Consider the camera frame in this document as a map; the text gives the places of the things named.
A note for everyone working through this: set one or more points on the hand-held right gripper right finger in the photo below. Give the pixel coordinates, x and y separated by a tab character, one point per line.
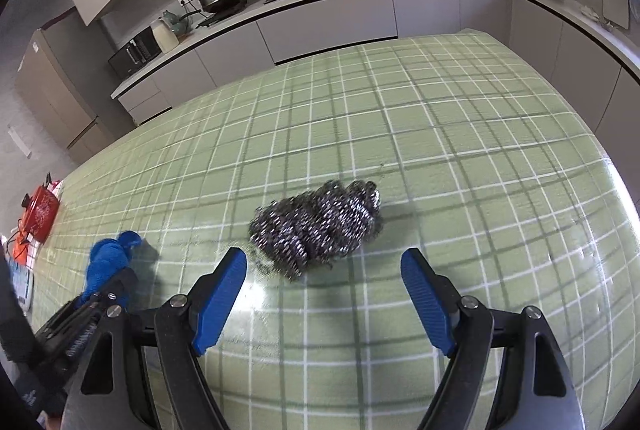
425	300

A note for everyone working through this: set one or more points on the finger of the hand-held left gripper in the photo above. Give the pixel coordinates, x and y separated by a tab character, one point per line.
112	295

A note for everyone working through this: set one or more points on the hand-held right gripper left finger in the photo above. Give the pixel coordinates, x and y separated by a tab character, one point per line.
220	305

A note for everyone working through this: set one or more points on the blue cloth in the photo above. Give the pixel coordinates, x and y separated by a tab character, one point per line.
107	260

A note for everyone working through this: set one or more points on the steel wool scrubber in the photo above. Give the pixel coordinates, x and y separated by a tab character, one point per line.
315	225

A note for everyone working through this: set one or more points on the white and blue packet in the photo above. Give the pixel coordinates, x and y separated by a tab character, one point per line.
22	282

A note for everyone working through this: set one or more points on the orange packet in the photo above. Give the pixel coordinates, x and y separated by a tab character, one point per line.
22	247

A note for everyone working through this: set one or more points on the red pot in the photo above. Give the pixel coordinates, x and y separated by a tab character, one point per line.
42	210

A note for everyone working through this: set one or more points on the green checked tablecloth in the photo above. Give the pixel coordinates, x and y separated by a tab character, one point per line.
400	135

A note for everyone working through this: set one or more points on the grey refrigerator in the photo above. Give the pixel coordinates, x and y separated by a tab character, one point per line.
55	95

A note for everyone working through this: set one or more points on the black microwave oven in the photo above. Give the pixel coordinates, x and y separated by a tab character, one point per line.
135	53

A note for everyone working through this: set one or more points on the white kettle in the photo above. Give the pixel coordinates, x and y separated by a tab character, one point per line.
167	38

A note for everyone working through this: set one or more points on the kitchen counter with cabinets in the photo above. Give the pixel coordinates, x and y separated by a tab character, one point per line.
330	25

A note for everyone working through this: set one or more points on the grey cutting board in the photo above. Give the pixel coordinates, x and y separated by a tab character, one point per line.
615	0

